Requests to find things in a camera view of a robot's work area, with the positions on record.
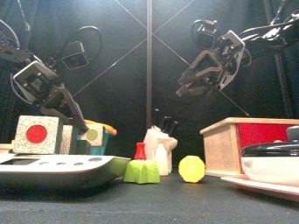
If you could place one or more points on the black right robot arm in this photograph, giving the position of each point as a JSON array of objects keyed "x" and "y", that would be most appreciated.
[{"x": 273, "y": 32}]

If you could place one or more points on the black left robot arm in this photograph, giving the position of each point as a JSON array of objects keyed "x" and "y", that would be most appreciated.
[{"x": 9, "y": 51}]

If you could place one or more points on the large red-centre sushi piece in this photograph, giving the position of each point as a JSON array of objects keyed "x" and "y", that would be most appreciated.
[{"x": 36, "y": 134}]

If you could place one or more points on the green-centre sushi piece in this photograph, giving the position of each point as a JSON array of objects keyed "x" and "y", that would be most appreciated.
[{"x": 92, "y": 134}]

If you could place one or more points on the orange toy food piece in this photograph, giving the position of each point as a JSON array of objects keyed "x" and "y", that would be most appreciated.
[{"x": 105, "y": 127}]

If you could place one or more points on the speckled white sushi piece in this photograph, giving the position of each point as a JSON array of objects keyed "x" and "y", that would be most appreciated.
[{"x": 65, "y": 140}]

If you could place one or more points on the teal toy box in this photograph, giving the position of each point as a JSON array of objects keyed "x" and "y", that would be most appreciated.
[{"x": 94, "y": 148}]

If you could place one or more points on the white kitchen scale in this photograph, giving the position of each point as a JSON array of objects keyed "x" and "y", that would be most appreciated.
[{"x": 57, "y": 169}]

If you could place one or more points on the wooden box red inside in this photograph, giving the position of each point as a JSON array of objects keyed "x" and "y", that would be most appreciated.
[{"x": 221, "y": 145}]

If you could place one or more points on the green toy with red top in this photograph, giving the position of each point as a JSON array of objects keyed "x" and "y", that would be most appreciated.
[{"x": 141, "y": 172}]

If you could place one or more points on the yellow-green toy lemon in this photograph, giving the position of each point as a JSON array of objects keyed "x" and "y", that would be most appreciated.
[{"x": 190, "y": 169}]

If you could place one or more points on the white pot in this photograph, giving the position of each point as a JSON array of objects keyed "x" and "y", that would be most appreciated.
[{"x": 272, "y": 170}]

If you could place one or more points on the light wooden tray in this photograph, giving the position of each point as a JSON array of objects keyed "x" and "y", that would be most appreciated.
[{"x": 264, "y": 186}]

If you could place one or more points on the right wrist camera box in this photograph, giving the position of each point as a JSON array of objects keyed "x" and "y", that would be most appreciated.
[{"x": 204, "y": 36}]

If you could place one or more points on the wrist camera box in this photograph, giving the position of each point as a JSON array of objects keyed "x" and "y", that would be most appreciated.
[
  {"x": 74, "y": 58},
  {"x": 204, "y": 36}
]

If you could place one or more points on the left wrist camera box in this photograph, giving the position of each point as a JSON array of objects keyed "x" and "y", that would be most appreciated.
[{"x": 74, "y": 58}]

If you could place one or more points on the vertical metal frame pole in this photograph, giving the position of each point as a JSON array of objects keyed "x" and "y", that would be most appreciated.
[{"x": 148, "y": 58}]

